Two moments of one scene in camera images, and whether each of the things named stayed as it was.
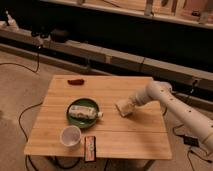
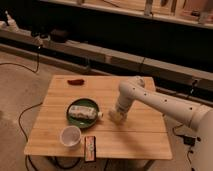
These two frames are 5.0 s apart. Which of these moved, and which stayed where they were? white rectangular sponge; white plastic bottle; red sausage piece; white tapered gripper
Moved: white rectangular sponge
Stayed: white tapered gripper; white plastic bottle; red sausage piece
